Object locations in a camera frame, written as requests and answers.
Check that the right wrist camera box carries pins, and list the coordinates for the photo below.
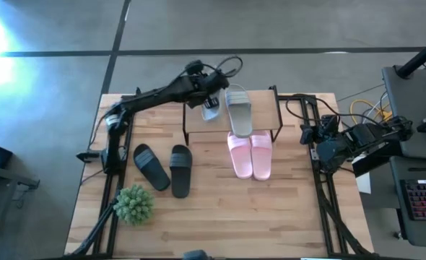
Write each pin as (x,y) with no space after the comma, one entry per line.
(305,134)

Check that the black metal table frame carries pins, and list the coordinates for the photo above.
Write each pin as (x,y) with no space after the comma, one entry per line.
(112,238)

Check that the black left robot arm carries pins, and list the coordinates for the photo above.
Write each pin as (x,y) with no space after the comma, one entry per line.
(155,95)

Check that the grey rubber slide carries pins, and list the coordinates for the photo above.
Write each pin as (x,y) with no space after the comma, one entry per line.
(209,113)
(239,115)

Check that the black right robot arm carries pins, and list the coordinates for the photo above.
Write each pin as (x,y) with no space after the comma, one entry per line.
(372,135)

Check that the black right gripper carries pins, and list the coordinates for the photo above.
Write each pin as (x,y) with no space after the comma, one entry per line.
(326,128)

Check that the white paper sheet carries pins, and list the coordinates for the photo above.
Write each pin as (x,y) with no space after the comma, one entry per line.
(364,184)

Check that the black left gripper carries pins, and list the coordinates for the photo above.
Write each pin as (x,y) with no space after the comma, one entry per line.
(214,81)

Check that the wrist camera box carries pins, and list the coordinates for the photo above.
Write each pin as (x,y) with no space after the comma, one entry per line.
(305,134)
(194,67)

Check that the black box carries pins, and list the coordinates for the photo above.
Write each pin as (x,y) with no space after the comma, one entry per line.
(375,159)

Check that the grey desk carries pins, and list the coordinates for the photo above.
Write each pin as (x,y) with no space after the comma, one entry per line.
(411,104)

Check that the black metal stand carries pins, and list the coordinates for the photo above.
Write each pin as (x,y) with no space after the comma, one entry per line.
(11,176)

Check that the green artificial plant ball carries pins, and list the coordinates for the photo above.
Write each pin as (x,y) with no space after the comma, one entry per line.
(133,204)

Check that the pink rubber slide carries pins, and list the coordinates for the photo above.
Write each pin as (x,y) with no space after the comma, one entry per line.
(261,159)
(240,159)

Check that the wooden shelf black metal frame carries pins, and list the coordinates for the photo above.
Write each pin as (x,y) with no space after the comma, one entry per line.
(263,112)

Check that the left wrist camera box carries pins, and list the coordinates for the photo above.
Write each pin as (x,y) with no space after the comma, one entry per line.
(194,67)

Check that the black rubber slide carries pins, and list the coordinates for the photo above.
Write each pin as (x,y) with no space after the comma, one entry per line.
(181,173)
(151,168)

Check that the black pole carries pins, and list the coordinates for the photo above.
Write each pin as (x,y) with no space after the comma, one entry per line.
(422,56)

